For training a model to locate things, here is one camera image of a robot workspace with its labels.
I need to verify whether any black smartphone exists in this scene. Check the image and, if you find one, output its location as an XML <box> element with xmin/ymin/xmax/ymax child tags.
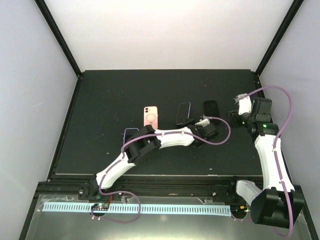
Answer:
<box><xmin>175</xmin><ymin>101</ymin><xmax>191</xmax><ymax>126</ymax></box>

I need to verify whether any pink phone case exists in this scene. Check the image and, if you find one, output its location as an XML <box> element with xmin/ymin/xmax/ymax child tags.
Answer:
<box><xmin>143</xmin><ymin>106</ymin><xmax>158</xmax><ymax>129</ymax></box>

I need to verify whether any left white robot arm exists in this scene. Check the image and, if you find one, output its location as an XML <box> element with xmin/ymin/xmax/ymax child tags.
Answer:
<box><xmin>80</xmin><ymin>119</ymin><xmax>218</xmax><ymax>200</ymax></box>

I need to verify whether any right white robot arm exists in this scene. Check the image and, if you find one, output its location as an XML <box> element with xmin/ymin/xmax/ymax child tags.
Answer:
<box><xmin>227</xmin><ymin>93</ymin><xmax>305</xmax><ymax>229</ymax></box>

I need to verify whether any phone in purple case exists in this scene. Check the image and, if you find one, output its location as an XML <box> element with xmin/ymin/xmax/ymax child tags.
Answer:
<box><xmin>123</xmin><ymin>127</ymin><xmax>139</xmax><ymax>144</ymax></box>

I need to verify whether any right electronics board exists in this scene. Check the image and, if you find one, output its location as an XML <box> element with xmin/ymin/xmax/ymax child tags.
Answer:
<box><xmin>230</xmin><ymin>205</ymin><xmax>251</xmax><ymax>213</ymax></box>

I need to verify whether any electronics board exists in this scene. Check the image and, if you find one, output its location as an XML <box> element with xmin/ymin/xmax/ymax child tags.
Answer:
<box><xmin>230</xmin><ymin>205</ymin><xmax>251</xmax><ymax>213</ymax></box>
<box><xmin>91</xmin><ymin>203</ymin><xmax>109</xmax><ymax>211</ymax></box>

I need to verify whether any left electronics board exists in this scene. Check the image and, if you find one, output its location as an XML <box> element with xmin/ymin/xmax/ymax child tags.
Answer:
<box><xmin>91</xmin><ymin>203</ymin><xmax>109</xmax><ymax>211</ymax></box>

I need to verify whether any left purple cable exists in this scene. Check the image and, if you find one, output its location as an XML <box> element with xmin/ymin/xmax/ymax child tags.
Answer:
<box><xmin>98</xmin><ymin>115</ymin><xmax>232</xmax><ymax>222</ymax></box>

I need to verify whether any right frame post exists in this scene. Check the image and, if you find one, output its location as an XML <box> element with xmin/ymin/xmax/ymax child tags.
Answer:
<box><xmin>255</xmin><ymin>0</ymin><xmax>304</xmax><ymax>77</ymax></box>

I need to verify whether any frame post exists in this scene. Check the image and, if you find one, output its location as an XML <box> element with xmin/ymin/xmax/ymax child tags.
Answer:
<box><xmin>255</xmin><ymin>0</ymin><xmax>304</xmax><ymax>77</ymax></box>
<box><xmin>34</xmin><ymin>0</ymin><xmax>82</xmax><ymax>78</ymax></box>

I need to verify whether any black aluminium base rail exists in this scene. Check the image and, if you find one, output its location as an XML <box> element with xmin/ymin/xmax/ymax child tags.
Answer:
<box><xmin>34</xmin><ymin>175</ymin><xmax>263</xmax><ymax>204</ymax></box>

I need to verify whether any light blue cable duct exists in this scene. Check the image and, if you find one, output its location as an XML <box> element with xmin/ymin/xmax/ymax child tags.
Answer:
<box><xmin>42</xmin><ymin>202</ymin><xmax>232</xmax><ymax>217</ymax></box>

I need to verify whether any left frame post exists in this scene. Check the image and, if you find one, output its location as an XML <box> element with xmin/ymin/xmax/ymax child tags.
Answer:
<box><xmin>34</xmin><ymin>0</ymin><xmax>82</xmax><ymax>78</ymax></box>

